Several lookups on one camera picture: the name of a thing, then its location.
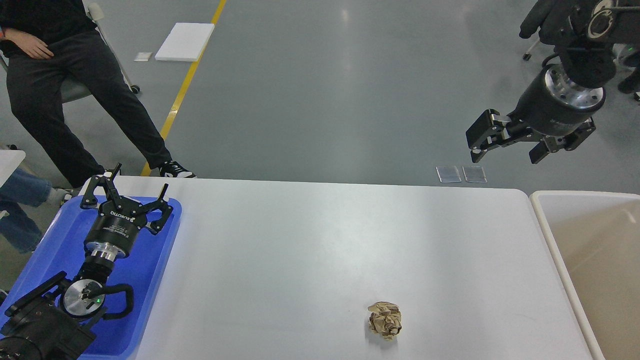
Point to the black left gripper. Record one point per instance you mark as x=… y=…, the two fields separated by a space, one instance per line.
x=120 y=218

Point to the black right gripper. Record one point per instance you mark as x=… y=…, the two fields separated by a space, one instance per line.
x=553 y=105

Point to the brown paper ball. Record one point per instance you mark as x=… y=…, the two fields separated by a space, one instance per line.
x=385 y=319

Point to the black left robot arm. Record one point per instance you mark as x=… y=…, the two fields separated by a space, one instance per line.
x=88 y=289

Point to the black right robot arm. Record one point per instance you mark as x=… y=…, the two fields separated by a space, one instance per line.
x=583 y=34

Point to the right clear floor plate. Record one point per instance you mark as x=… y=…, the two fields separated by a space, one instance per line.
x=474 y=174

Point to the clear floor plate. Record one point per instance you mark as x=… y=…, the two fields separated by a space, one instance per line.
x=474 y=174
x=448 y=174

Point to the blue plastic tray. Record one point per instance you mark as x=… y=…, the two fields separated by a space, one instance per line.
x=61 y=249

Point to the left clear floor plate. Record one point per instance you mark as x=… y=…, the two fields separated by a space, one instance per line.
x=448 y=174

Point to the person in blue jeans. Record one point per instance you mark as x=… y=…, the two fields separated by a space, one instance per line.
x=24 y=188

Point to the beige plastic bin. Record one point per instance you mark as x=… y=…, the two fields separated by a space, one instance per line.
x=594 y=241

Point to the white side table corner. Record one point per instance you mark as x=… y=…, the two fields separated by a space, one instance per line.
x=10 y=160

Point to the grey office chair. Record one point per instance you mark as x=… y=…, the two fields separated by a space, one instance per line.
x=47 y=40

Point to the small white floor card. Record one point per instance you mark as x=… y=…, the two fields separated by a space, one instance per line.
x=143 y=56

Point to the white foam board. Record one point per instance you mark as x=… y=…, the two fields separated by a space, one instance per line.
x=186 y=42

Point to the person in black clothes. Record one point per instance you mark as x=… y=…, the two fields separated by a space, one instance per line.
x=47 y=125

